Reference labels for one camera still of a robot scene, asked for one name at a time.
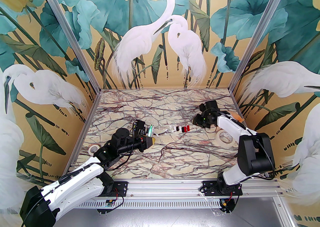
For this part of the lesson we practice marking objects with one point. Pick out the aluminium table rail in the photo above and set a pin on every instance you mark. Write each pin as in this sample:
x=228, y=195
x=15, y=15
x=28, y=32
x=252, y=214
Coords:
x=162, y=188

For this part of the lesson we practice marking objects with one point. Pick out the grey metal sheet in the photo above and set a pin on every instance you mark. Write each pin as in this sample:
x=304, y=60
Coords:
x=162, y=218

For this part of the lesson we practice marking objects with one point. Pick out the black mounting bracket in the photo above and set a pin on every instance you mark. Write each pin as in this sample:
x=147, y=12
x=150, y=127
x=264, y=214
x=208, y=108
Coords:
x=231, y=208
x=101, y=209

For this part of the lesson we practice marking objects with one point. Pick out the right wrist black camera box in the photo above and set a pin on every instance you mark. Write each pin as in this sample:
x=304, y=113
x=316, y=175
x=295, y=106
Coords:
x=208, y=105

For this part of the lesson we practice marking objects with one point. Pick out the white tape roll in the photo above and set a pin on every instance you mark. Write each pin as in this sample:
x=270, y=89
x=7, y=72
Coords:
x=90, y=149

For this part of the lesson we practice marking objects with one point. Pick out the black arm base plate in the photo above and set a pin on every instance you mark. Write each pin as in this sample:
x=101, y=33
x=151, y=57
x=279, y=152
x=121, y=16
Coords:
x=122, y=187
x=207, y=187

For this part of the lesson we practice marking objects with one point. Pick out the green marker pen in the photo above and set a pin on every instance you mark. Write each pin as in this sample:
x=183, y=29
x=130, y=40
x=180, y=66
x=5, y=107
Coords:
x=149, y=131

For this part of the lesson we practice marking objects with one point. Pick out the aluminium frame post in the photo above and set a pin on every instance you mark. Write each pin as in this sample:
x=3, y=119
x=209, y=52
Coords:
x=69, y=30
x=261, y=30

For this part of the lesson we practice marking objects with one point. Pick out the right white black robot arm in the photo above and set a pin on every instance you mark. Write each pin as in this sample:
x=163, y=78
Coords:
x=255, y=156

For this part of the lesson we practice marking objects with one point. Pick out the orange fish toy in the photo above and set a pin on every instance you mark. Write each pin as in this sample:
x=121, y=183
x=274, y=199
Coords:
x=237, y=118

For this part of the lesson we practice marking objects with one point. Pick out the beige masking tape roll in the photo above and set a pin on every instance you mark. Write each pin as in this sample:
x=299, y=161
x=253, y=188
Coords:
x=218, y=138

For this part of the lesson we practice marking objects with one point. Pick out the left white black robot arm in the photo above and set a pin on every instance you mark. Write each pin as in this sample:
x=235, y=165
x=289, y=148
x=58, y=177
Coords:
x=75, y=183

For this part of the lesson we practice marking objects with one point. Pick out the small green circuit board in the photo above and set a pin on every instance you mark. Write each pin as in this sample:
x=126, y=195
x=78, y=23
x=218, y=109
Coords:
x=109, y=203

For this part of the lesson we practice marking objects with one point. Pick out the perforated metal strip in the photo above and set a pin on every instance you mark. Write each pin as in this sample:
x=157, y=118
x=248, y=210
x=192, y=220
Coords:
x=162, y=203

